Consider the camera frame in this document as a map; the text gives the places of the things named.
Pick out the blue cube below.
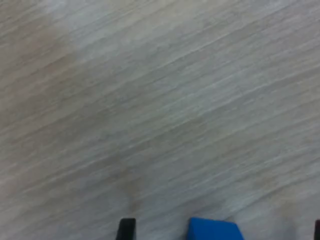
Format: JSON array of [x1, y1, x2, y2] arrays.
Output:
[[186, 216, 245, 240]]

